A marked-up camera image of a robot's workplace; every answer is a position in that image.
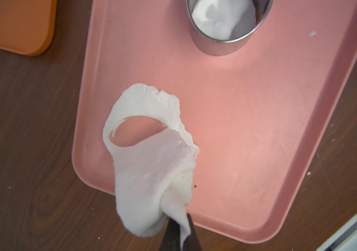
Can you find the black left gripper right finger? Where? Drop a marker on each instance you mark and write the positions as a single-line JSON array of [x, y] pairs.
[[192, 242]]

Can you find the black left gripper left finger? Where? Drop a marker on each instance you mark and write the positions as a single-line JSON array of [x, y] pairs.
[[171, 238]]

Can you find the white dough lump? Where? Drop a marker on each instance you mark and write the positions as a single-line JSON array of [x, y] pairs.
[[153, 178]]

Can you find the pink silicone mat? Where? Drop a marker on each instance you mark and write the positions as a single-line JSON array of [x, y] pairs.
[[257, 115]]

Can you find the orange plastic tray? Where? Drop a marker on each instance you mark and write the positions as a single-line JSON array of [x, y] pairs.
[[27, 27]]

